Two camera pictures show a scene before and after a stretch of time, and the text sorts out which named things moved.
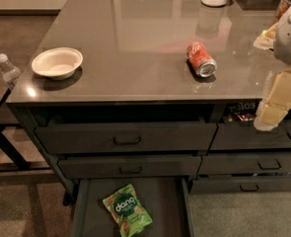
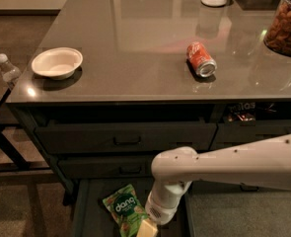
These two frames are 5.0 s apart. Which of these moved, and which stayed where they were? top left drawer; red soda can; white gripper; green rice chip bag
Moved: white gripper
Stayed: top left drawer; green rice chip bag; red soda can
